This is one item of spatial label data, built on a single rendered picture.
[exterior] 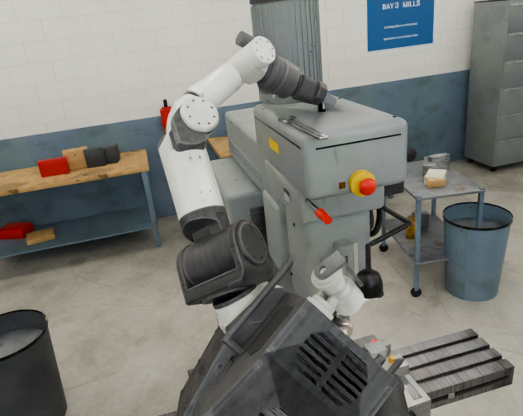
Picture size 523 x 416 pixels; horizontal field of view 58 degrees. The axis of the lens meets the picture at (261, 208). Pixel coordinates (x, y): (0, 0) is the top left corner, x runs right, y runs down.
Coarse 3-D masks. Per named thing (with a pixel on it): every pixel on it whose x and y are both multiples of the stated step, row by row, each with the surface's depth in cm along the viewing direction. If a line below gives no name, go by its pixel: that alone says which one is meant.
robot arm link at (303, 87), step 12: (288, 60) 114; (288, 72) 111; (288, 84) 112; (300, 84) 114; (312, 84) 115; (324, 84) 116; (276, 96) 116; (288, 96) 114; (300, 96) 115; (312, 96) 116; (324, 96) 115
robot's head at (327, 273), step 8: (336, 256) 90; (320, 264) 91; (328, 264) 90; (336, 264) 89; (344, 264) 88; (320, 272) 90; (328, 272) 88; (336, 272) 89; (352, 272) 90; (312, 280) 91; (320, 280) 89; (328, 280) 88; (336, 280) 88; (320, 288) 89
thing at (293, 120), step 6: (282, 120) 115; (288, 120) 114; (294, 120) 113; (294, 126) 109; (300, 126) 106; (306, 126) 106; (306, 132) 102; (312, 132) 100; (318, 132) 100; (318, 138) 96; (324, 138) 96
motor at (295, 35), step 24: (264, 0) 128; (288, 0) 127; (312, 0) 130; (264, 24) 131; (288, 24) 129; (312, 24) 131; (288, 48) 131; (312, 48) 134; (312, 72) 136; (264, 96) 140
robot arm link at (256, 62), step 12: (240, 36) 109; (252, 36) 110; (252, 48) 103; (264, 48) 105; (240, 60) 107; (252, 60) 104; (264, 60) 104; (276, 60) 110; (240, 72) 109; (252, 72) 108; (264, 72) 108; (276, 72) 109; (264, 84) 111; (276, 84) 111
